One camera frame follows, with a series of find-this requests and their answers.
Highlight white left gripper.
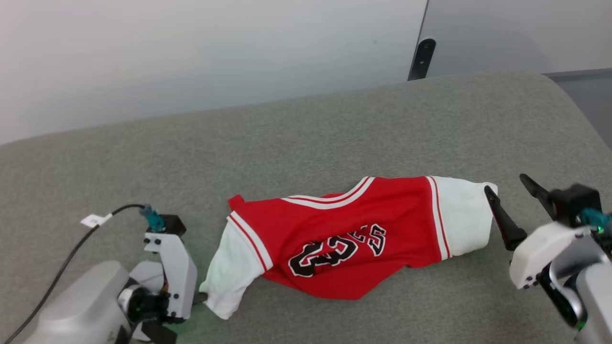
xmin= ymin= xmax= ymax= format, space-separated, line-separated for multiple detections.
xmin=141 ymin=231 xmax=208 ymax=344

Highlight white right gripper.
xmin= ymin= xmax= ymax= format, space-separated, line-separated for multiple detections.
xmin=484 ymin=174 xmax=598 ymax=290

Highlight red white basketball jersey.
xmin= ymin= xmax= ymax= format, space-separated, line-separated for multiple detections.
xmin=199 ymin=176 xmax=499 ymax=320

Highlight grey door panel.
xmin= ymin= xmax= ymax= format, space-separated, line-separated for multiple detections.
xmin=407 ymin=0 xmax=612 ymax=81

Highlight teal right cable connector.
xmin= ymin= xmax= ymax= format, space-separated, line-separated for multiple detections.
xmin=581 ymin=208 xmax=612 ymax=231

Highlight teal cable connector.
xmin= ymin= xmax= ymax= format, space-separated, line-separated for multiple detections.
xmin=140 ymin=204 xmax=166 ymax=233
xmin=581 ymin=208 xmax=612 ymax=231

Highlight teal left cable connector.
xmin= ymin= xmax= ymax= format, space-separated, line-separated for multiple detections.
xmin=140 ymin=204 xmax=166 ymax=233

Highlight white cable label tag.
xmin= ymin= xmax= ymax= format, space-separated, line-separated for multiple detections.
xmin=80 ymin=213 xmax=113 ymax=228

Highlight thin black cable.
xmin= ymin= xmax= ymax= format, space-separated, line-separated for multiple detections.
xmin=0 ymin=204 xmax=146 ymax=344

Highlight black wall door stopper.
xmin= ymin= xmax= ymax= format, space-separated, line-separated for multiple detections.
xmin=407 ymin=38 xmax=437 ymax=81

